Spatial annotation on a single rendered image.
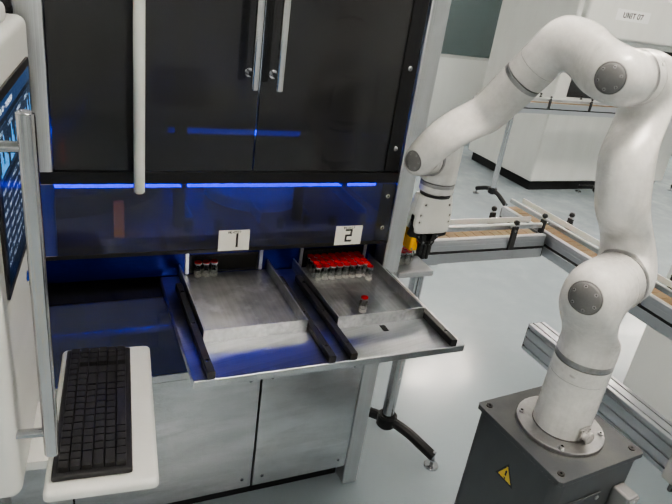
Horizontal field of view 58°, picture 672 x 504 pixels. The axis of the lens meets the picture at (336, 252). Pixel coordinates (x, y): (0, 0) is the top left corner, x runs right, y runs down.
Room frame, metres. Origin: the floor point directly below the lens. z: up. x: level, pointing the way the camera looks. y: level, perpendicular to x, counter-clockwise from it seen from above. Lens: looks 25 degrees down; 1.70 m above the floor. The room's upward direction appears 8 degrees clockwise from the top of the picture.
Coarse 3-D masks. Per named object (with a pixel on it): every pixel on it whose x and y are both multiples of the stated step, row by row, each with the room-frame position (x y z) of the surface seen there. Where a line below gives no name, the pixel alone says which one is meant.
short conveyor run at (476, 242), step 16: (496, 208) 2.14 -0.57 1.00; (480, 224) 2.12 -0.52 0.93; (496, 224) 2.04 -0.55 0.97; (512, 224) 2.07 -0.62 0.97; (528, 224) 2.10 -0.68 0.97; (448, 240) 1.91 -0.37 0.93; (464, 240) 1.94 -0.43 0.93; (480, 240) 1.98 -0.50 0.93; (496, 240) 2.01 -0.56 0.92; (512, 240) 2.03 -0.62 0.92; (528, 240) 2.07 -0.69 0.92; (544, 240) 2.11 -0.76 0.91; (432, 256) 1.89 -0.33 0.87; (448, 256) 1.92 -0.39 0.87; (464, 256) 1.95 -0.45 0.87; (480, 256) 1.98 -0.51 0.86; (496, 256) 2.02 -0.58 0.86; (512, 256) 2.05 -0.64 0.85; (528, 256) 2.08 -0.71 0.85
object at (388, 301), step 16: (368, 256) 1.74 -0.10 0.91; (304, 272) 1.55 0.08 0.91; (384, 272) 1.65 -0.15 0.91; (320, 288) 1.53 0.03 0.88; (336, 288) 1.54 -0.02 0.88; (352, 288) 1.56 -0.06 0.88; (368, 288) 1.57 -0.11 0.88; (384, 288) 1.59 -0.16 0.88; (400, 288) 1.56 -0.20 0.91; (336, 304) 1.45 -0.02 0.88; (352, 304) 1.46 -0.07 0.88; (368, 304) 1.48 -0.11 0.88; (384, 304) 1.49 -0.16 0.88; (400, 304) 1.50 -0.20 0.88; (416, 304) 1.48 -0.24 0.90; (336, 320) 1.33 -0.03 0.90; (352, 320) 1.35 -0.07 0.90; (368, 320) 1.37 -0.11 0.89; (384, 320) 1.39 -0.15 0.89; (400, 320) 1.41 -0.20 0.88
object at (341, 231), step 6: (336, 228) 1.60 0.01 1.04; (342, 228) 1.61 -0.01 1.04; (348, 228) 1.62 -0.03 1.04; (354, 228) 1.63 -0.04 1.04; (360, 228) 1.63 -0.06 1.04; (336, 234) 1.60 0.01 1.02; (342, 234) 1.61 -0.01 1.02; (354, 234) 1.63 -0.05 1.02; (360, 234) 1.64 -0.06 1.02; (336, 240) 1.60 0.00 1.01; (342, 240) 1.61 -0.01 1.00; (354, 240) 1.63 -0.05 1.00; (360, 240) 1.64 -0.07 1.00
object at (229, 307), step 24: (192, 288) 1.42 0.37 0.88; (216, 288) 1.44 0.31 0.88; (240, 288) 1.46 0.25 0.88; (264, 288) 1.48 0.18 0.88; (216, 312) 1.32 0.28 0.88; (240, 312) 1.33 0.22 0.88; (264, 312) 1.35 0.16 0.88; (288, 312) 1.37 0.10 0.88; (216, 336) 1.19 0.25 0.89; (240, 336) 1.22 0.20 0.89
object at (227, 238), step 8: (224, 232) 1.45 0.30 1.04; (232, 232) 1.46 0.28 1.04; (240, 232) 1.47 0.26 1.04; (248, 232) 1.48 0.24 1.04; (224, 240) 1.46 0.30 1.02; (232, 240) 1.47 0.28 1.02; (240, 240) 1.48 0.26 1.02; (248, 240) 1.49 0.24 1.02; (224, 248) 1.46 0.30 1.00; (232, 248) 1.47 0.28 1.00; (240, 248) 1.48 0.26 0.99; (248, 248) 1.49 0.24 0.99
